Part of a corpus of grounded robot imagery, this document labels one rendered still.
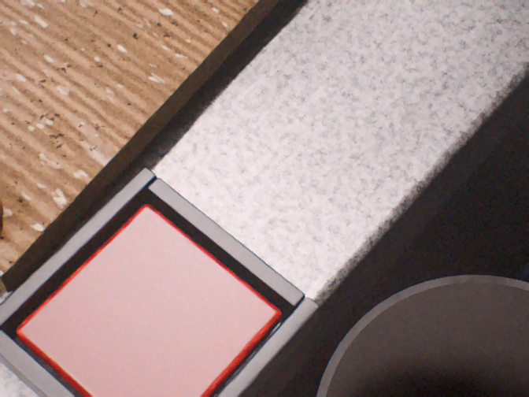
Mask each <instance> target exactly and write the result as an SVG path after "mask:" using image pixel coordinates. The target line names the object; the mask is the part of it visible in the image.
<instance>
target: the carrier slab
mask: <svg viewBox="0 0 529 397"><path fill-rule="evenodd" d="M278 1H280V0H0V201H2V206H3V209H4V214H3V215H2V217H0V289H1V290H2V291H7V292H10V291H12V290H13V289H14V288H15V287H16V286H17V285H18V284H19V283H20V281H22V280H23V279H24V278H25V277H26V276H27V275H28V273H29V272H31V270H32V269H33V268H34V267H35V266H36V265H37V263H39V262H40V260H41V259H42V258H43V257H44V256H45V255H46V254H47V253H48V252H49V251H50V249H51V248H52V247H53V246H54V245H55V244H57V242H58V241H59V240H60V238H61V237H62V236H63V235H64V234H66V233H67V231H68V230H69V229H70V228H71V227H72V226H73V225H74V224H75V223H76V222H77V221H78V220H79V218H80V217H81V216H82V215H83V214H84V213H86V212H87V210H88V209H89V207H90V206H91V205H92V204H93V203H94V202H96V201H97V200H98V198H99V196H100V195H101V194H102V193H103V192H104V191H106V190H107V189H108V187H109V185H110V184H111V183H112V182H113V181H114V180H116V179H117V178H118V176H119V175H120V174H121V173H122V172H123V171H124V170H125V169H126V168H127V167H128V165H129V164H130V163H131V162H132V161H133V160H134V159H135V158H137V157H138V156H139V153H140V152H141V151H142V150H143V149H144V148H145V147H146V146H148V144H149V143H150V141H151V140H152V139H153V138H154V137H155V136H156V135H157V134H158V133H159V132H160V130H161V129H162V128H163V127H164V126H165V125H166V124H167V123H168V122H169V121H170V120H171V119H172V118H173V117H174V116H175V115H176V113H177V112H178V111H179V110H180V109H181V108H182V107H183V106H184V105H185V104H186V103H187V101H188V100H189V99H190V98H191V97H192V96H193V95H194V94H195V93H196V91H197V90H198V89H199V88H200V87H201V85H203V84H204V83H205V82H206V81H207V79H208V78H210V77H211V75H212V74H213V73H214V72H215V71H216V70H217V69H218V68H219V67H220V66H221V64H222V63H223V62H224V61H226V59H227V58H228V57H229V56H230V55H231V53H232V52H233V51H234V50H235V48H237V47H238V46H239V45H240V44H241V42H242V41H243V40H244V39H245V38H246V37H247V36H248V35H249V34H250V33H251V32H252V30H254V28H255V27H256V26H257V25H258V24H259V23H260V22H261V21H262V20H263V19H264V17H265V16H266V15H267V14H268V12H270V11H271V10H272V9H273V8H274V6H275V5H276V4H277V3H278Z"/></svg>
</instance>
